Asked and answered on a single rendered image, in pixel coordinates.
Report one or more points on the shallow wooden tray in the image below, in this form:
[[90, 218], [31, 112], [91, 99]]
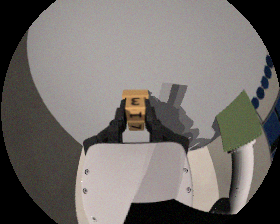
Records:
[[135, 93]]

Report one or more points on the brown wooden number cube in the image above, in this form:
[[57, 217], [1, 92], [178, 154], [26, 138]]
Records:
[[136, 125], [135, 108]]

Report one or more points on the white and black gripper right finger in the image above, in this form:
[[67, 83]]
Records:
[[159, 132]]

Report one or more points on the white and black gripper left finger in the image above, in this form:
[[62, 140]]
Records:
[[110, 133]]

